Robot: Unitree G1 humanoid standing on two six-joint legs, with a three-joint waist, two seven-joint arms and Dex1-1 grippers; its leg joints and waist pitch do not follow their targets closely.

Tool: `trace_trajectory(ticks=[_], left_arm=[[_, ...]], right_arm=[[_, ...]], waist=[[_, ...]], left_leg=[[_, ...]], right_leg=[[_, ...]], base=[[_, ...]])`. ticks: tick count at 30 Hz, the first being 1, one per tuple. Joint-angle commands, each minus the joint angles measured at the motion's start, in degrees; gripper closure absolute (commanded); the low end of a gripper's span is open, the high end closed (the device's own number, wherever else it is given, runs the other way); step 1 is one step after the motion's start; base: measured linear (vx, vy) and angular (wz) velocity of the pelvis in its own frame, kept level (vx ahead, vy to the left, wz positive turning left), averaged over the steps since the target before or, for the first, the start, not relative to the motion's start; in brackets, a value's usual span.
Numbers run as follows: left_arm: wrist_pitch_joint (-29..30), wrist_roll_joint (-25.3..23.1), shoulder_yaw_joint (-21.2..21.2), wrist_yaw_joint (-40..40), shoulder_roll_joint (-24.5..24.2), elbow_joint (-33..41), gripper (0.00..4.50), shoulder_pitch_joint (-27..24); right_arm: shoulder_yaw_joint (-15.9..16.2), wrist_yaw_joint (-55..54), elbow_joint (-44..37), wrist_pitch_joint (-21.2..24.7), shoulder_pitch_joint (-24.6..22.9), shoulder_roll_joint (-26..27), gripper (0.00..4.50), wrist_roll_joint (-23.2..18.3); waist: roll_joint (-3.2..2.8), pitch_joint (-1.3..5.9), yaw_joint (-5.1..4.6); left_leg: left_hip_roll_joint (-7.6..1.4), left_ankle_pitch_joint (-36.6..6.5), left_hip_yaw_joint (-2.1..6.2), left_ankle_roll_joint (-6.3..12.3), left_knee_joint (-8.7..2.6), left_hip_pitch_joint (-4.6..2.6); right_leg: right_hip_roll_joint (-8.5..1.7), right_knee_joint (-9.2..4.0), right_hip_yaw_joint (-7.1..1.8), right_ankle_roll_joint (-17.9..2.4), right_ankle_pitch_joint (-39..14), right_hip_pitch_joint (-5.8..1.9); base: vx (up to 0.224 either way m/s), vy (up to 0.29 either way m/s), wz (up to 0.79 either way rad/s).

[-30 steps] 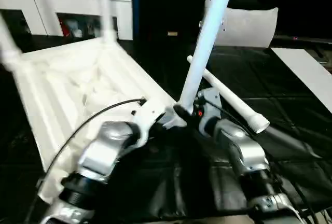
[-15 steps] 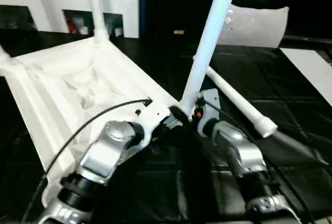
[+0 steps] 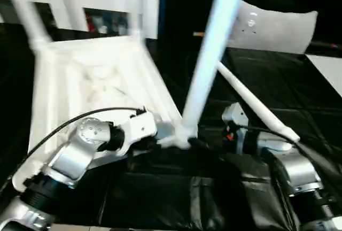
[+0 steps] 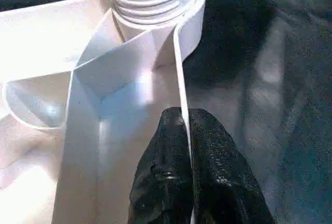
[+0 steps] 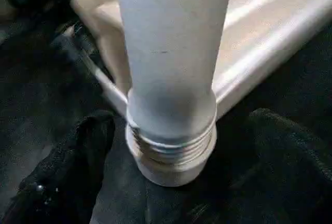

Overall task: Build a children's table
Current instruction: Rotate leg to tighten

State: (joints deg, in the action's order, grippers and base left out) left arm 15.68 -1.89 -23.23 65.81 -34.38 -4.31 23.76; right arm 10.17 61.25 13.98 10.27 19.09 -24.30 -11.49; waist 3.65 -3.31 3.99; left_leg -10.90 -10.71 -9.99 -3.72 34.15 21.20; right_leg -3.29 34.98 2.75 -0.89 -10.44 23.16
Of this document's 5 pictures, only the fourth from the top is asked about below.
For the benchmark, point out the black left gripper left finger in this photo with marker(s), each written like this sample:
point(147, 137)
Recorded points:
point(163, 177)

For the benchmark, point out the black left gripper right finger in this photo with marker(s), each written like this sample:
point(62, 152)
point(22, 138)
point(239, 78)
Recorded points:
point(223, 182)

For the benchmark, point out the white plastic table top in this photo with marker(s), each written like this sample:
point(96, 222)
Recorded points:
point(52, 78)

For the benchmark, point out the white plastic table leg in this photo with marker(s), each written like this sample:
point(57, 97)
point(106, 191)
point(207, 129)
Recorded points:
point(155, 1)

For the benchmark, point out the black table mat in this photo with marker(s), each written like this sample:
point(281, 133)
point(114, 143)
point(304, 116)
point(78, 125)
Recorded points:
point(272, 91)

